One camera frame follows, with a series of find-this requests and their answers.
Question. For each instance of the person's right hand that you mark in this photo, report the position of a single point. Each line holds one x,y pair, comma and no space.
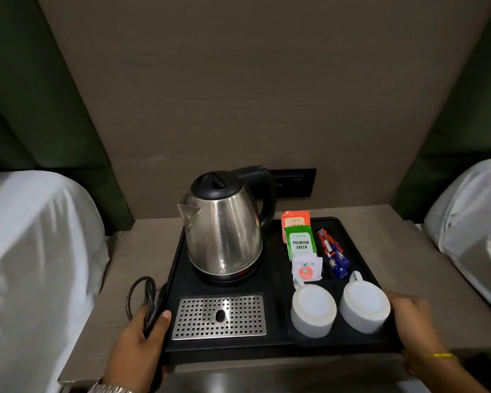
417,327

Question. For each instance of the person's left hand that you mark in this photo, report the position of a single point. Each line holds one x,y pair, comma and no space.
135,356

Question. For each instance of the white ceramic cup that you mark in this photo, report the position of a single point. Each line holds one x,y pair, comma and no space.
364,306
313,308

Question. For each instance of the red and blue sachets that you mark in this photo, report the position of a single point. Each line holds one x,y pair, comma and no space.
327,241

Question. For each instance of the white packet with red logo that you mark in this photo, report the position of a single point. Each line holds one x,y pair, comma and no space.
307,269

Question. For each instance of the green tea packet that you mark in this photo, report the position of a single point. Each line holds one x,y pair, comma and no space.
300,243

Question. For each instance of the black plastic tray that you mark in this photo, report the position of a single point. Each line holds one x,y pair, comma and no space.
278,290

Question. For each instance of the orange classic tea packet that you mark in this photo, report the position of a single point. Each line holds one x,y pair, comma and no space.
295,218

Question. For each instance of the yellow wrist band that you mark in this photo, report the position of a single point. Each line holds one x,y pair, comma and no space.
442,356

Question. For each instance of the silver wristwatch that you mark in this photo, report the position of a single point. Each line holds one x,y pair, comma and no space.
106,388

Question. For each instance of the perforated metal drip plate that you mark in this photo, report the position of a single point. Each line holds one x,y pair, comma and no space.
196,319

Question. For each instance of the wooden table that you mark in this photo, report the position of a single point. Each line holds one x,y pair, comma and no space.
139,249

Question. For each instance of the large white pillow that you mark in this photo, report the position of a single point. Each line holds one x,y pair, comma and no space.
37,261
474,225

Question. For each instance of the stainless steel electric kettle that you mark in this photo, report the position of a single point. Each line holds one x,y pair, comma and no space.
225,237

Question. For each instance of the green padded headboard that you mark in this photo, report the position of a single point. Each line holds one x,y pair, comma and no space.
466,118
32,98

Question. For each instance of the black wall socket panel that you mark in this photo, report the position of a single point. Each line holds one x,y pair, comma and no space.
298,182

